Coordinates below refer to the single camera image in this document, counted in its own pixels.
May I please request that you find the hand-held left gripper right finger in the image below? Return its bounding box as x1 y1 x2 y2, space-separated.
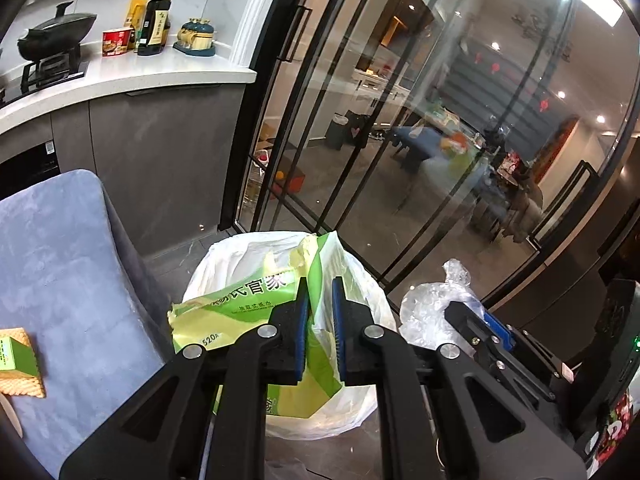
330 277 588 480

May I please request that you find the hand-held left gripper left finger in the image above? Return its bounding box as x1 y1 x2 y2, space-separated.
59 277 312 480

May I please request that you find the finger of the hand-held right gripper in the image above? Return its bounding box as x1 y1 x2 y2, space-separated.
444 301 517 377
500 329 558 404

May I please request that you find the clear plastic bag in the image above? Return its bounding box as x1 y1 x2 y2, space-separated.
399 258 483 348

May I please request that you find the green tissue pack wrapper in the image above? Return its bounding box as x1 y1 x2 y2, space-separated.
167 231 351 418

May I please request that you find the trash bin with white liner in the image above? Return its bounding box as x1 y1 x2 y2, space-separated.
182 230 398 441

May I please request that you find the cardboard box with oranges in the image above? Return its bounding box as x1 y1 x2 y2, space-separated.
270 157 307 196

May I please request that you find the grey round bin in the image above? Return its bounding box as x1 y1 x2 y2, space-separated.
325 112 348 150

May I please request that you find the black bag with pink heart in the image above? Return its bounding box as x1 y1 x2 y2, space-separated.
345 110 373 148

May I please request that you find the grey kitchen cabinet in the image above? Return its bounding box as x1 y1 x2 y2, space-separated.
0 82 251 256

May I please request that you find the blue-grey velvet chair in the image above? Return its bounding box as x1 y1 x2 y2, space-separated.
0 169 173 480

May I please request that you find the black-framed glass sliding door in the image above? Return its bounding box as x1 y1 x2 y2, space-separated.
232 0 640 311

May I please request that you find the tan woven pad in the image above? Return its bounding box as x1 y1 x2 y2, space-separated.
0 327 46 400

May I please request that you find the small green box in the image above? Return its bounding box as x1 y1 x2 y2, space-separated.
0 336 40 380

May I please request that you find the teal and yellow spice jar set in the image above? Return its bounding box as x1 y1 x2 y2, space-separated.
172 17 218 58

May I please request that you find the black built-in oven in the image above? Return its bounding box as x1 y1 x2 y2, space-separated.
0 142 63 201

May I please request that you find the dark soy sauce bottle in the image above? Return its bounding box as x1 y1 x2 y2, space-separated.
136 0 175 57

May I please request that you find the red instant noodle cup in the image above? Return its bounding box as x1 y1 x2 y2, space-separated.
102 26 137 57

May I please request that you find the yellow packet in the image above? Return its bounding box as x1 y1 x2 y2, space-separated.
123 0 151 51

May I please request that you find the black gas stove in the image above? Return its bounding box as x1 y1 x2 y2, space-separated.
0 45 91 108

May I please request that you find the black wok with lid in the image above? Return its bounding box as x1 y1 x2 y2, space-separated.
17 1 98 61

